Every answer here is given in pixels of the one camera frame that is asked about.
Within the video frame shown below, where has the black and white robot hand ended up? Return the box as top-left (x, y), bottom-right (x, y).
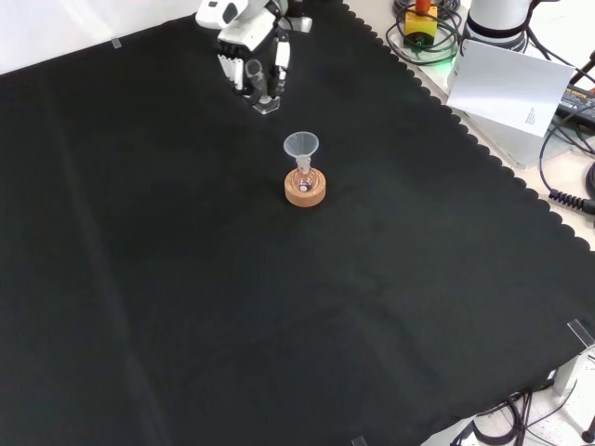
top-left (194, 0), bottom-right (313, 106)

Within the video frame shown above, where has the clear glass graduated cylinder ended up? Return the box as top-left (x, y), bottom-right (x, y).
top-left (245, 58), bottom-right (282, 116)

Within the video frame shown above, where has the clear round-bottom flask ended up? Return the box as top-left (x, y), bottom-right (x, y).
top-left (292, 157), bottom-right (320, 194)

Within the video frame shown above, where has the clear plastic funnel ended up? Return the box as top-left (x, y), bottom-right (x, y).
top-left (283, 131), bottom-right (321, 174)

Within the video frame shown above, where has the yellow stop button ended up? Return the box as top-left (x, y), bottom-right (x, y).
top-left (403, 0), bottom-right (440, 50)

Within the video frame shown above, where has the black bench cloth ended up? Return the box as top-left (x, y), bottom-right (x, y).
top-left (0, 0), bottom-right (595, 446)

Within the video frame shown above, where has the black power adapter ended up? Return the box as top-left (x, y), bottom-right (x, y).
top-left (555, 85), bottom-right (595, 123)

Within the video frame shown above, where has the aluminium bench leg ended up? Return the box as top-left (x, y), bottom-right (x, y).
top-left (551, 346), bottom-right (595, 397)

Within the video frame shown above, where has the cork ring stand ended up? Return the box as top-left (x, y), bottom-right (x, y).
top-left (284, 167), bottom-right (329, 209)

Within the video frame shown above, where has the black looped cable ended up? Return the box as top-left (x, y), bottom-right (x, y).
top-left (384, 0), bottom-right (466, 67)

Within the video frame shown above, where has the black cable bundle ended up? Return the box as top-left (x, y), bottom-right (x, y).
top-left (449, 389), bottom-right (559, 446)

